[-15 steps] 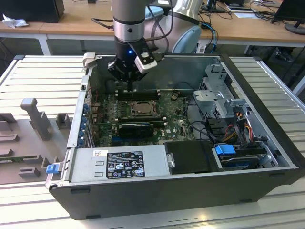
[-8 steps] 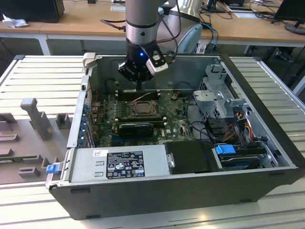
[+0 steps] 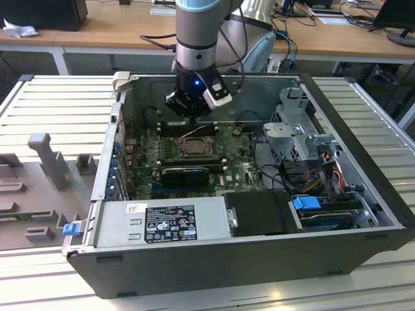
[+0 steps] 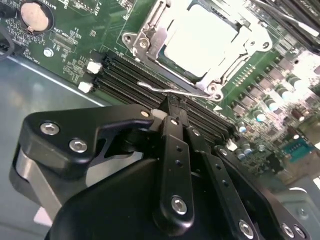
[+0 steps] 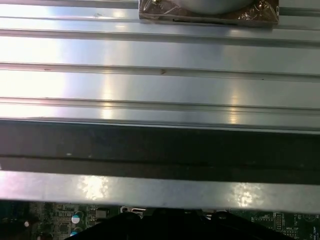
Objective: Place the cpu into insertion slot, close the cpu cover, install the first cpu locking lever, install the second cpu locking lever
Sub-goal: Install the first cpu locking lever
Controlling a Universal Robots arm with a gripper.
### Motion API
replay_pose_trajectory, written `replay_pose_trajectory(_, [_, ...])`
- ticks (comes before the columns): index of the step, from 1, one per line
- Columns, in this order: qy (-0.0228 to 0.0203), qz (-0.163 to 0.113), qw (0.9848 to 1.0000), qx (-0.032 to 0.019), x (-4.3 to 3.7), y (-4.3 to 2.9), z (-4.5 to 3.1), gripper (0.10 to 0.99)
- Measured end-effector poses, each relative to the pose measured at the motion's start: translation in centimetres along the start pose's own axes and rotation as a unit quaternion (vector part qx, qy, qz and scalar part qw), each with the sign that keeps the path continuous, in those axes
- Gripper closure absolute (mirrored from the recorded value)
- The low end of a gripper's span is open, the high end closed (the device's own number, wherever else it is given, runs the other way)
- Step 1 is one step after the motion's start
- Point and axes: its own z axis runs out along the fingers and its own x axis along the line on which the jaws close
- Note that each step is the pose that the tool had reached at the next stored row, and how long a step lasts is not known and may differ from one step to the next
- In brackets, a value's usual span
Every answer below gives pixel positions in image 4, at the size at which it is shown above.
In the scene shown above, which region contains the metal wire locking lever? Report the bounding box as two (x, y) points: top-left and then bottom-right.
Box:
(138, 81), (223, 101)

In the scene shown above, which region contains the silver CPU plate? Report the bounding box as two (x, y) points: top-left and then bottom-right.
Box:
(162, 4), (241, 78)

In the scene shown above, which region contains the metal socket cover frame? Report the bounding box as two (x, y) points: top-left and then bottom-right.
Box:
(132, 0), (275, 93)

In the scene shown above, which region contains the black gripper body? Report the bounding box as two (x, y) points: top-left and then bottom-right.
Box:
(43, 158), (235, 240)

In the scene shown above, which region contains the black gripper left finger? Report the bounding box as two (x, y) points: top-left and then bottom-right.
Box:
(9, 96), (196, 235)

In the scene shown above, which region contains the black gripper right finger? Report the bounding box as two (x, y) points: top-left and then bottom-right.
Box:
(178, 109), (313, 240)

